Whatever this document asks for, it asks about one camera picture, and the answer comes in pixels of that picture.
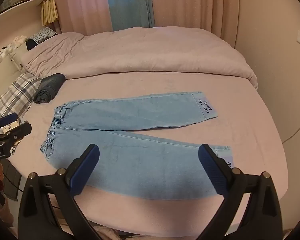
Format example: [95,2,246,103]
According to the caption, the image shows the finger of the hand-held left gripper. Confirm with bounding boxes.
[0,122,32,143]
[0,112,19,131]

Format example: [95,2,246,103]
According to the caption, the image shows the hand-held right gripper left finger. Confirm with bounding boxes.
[17,144,102,240]

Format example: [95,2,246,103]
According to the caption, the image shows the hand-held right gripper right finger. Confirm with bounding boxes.
[198,144,283,240]

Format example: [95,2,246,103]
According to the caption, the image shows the light blue denim pants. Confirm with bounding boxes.
[40,91,232,200]

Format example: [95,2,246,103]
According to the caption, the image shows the plaid pillow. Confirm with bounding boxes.
[0,72,42,125]

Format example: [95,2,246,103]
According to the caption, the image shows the black ribbed bedside object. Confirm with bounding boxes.
[2,159,23,201]

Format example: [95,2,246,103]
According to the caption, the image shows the dark folded jeans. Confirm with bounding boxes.
[34,73,66,103]

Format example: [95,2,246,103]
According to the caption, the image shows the white spotted plush toy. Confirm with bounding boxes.
[0,35,28,63]

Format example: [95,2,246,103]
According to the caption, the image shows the checked dark pillow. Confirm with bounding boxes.
[25,27,57,51]

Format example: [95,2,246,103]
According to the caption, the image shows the beige fringed cloth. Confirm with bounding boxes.
[41,0,58,27]

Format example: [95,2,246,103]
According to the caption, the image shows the pink duvet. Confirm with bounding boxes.
[20,26,259,90]

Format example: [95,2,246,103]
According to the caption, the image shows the pink curtain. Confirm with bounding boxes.
[52,0,114,37]
[150,0,240,45]

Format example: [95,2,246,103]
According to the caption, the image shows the blue curtain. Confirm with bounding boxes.
[105,0,155,30]

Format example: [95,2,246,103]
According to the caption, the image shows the thin white cable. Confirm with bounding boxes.
[281,102,300,144]

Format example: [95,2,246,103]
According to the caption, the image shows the white wall shelf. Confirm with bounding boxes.
[0,0,49,23]

